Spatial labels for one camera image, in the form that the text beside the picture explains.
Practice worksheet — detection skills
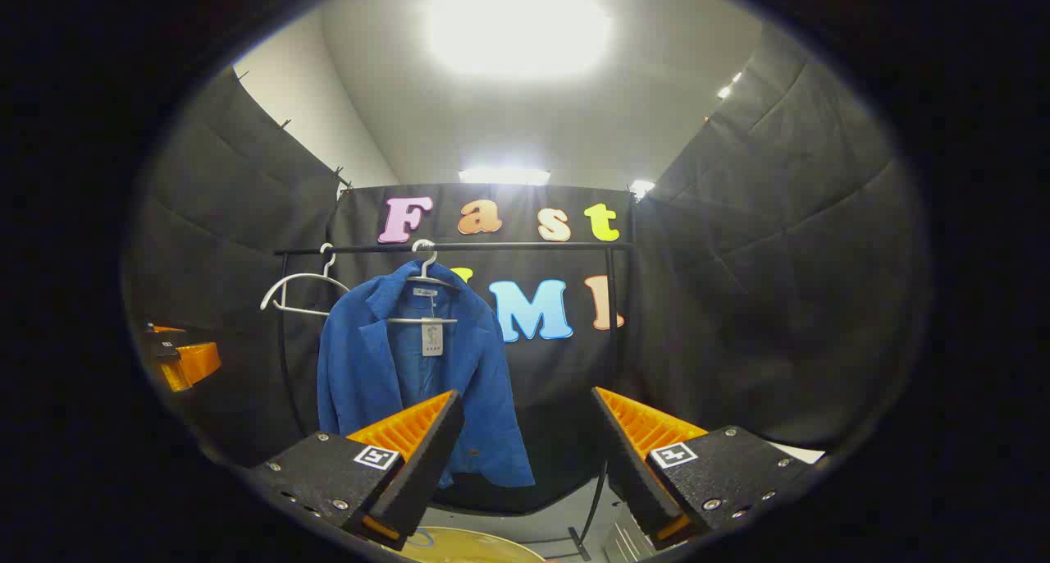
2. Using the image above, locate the cream laundry hamper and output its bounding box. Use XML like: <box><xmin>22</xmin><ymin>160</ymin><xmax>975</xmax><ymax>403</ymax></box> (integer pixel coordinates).
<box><xmin>399</xmin><ymin>526</ymin><xmax>549</xmax><ymax>563</ymax></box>

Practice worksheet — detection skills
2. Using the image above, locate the blue corduroy jacket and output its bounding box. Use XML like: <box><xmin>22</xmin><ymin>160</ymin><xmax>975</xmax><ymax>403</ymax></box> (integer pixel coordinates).
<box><xmin>317</xmin><ymin>259</ymin><xmax>536</xmax><ymax>490</ymax></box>

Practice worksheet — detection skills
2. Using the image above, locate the white plastic hanger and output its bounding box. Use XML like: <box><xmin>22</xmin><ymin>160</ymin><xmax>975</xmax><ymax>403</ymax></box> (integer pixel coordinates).
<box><xmin>260</xmin><ymin>243</ymin><xmax>352</xmax><ymax>318</ymax></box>
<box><xmin>387</xmin><ymin>239</ymin><xmax>462</xmax><ymax>326</ymax></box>

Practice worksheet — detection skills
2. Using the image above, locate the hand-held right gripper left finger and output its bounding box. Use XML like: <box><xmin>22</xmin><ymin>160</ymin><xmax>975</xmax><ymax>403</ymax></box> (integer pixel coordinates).
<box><xmin>246</xmin><ymin>389</ymin><xmax>466</xmax><ymax>552</ymax></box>

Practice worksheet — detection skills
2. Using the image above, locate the white box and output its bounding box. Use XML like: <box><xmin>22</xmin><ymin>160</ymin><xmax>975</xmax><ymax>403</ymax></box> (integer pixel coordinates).
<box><xmin>771</xmin><ymin>442</ymin><xmax>826</xmax><ymax>465</ymax></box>

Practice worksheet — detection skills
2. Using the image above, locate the large ceiling light panel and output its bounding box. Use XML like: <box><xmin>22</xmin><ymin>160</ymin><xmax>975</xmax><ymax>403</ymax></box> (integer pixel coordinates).
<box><xmin>422</xmin><ymin>0</ymin><xmax>614</xmax><ymax>81</ymax></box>

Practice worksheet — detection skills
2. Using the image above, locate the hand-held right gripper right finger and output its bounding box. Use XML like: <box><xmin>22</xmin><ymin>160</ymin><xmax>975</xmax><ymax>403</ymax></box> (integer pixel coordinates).
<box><xmin>591</xmin><ymin>387</ymin><xmax>821</xmax><ymax>552</ymax></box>

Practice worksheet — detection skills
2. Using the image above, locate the black metal clothes rack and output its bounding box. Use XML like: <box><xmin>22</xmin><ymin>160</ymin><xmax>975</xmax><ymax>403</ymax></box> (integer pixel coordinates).
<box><xmin>273</xmin><ymin>241</ymin><xmax>634</xmax><ymax>562</ymax></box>

